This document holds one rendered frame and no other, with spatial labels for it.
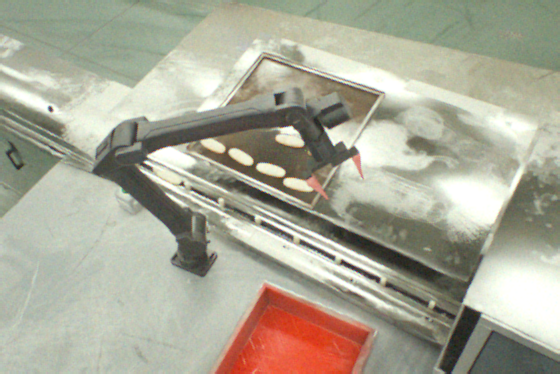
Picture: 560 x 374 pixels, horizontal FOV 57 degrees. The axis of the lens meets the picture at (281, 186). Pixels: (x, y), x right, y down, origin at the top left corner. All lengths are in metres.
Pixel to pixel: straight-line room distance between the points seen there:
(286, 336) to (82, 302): 0.60
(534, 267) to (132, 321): 1.03
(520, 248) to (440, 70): 1.26
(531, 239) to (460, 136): 0.71
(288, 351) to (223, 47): 1.40
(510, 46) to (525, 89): 1.72
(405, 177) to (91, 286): 0.99
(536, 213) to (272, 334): 0.73
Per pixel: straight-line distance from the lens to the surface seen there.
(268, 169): 1.65
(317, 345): 1.41
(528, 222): 1.09
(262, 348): 1.42
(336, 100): 1.13
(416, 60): 2.23
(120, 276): 1.62
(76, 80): 2.37
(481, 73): 2.21
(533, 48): 3.91
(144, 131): 1.17
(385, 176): 1.61
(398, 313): 1.42
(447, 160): 1.65
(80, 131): 1.95
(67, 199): 1.88
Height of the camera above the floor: 2.13
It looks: 50 degrees down
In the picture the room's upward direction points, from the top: 6 degrees counter-clockwise
